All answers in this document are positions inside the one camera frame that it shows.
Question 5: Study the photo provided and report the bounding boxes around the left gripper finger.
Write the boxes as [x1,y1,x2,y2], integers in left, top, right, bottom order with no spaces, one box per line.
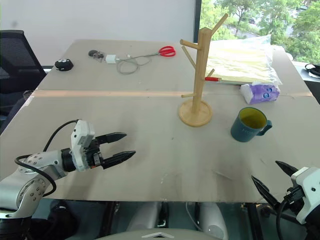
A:
[101,150,137,171]
[95,132,128,146]

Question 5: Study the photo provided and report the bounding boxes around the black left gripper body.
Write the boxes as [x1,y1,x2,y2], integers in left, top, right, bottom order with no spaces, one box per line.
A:
[84,138,105,170]

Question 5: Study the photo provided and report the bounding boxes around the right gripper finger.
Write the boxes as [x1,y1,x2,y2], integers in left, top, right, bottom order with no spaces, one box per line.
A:
[275,160,299,178]
[250,175,281,208]

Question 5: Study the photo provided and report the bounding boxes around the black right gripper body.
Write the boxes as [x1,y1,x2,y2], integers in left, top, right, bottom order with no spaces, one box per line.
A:
[283,184,305,205]

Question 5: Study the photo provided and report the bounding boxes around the teal mug yellow interior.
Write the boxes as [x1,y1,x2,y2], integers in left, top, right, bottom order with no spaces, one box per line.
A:
[230,106,273,143]

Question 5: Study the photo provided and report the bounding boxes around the wooden mug tree stand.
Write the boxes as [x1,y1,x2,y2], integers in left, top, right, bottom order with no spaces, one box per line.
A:
[178,12,230,128]

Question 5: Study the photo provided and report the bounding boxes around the white rounded shell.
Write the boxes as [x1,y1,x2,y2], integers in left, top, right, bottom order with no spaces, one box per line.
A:
[198,201,230,240]

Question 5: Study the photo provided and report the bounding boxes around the purple tissue pack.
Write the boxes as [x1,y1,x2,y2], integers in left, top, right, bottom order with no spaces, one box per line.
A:
[240,83,281,105]

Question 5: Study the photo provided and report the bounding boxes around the grey robot torso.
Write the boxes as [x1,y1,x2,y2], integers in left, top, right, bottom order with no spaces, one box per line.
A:
[96,226,221,240]

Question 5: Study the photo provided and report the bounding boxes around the black key bundle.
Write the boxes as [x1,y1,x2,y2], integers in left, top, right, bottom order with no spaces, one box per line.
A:
[87,49,105,61]

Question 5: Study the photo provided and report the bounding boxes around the black round button device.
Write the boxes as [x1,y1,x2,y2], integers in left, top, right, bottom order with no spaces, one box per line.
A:
[54,58,75,72]

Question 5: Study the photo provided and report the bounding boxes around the black item on side desk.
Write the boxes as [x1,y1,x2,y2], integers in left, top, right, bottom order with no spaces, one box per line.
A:
[304,63,320,76]

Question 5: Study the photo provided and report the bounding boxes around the clear bag of yellow sheets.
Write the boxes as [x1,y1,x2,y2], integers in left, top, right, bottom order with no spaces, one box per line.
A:
[204,34,284,86]

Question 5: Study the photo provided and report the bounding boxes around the black office chair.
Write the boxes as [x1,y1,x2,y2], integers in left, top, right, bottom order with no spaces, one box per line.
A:
[0,29,48,116]

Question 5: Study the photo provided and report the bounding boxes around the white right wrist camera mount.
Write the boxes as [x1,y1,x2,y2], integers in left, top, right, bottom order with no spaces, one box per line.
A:
[290,166,320,225]

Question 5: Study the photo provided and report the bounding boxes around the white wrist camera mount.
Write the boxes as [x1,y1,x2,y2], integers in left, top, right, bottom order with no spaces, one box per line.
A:
[70,119,96,173]
[290,166,320,225]

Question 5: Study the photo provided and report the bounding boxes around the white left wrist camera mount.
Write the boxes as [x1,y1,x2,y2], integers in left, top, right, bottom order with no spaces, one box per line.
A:
[70,119,96,173]

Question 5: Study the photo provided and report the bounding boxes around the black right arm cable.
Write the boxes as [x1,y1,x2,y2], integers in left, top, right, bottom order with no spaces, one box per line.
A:
[275,196,291,240]

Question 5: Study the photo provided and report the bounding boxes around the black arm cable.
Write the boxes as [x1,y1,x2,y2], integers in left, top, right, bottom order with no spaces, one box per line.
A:
[14,119,81,198]
[275,196,291,240]

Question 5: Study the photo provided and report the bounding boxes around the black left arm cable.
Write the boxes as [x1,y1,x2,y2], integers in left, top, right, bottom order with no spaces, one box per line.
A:
[14,119,81,198]

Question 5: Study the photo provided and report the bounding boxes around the grey charger cable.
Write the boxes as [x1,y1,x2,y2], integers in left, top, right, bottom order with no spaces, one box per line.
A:
[115,52,154,75]

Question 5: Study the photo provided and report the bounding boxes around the thin white cable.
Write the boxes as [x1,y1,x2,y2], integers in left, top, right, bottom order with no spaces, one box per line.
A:
[185,201,204,231]

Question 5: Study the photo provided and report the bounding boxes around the red handled scissors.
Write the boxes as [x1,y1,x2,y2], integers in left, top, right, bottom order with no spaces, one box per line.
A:
[139,45,177,60]

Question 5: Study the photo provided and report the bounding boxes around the dark window frame post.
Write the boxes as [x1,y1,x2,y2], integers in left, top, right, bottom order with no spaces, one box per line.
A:
[193,0,203,44]

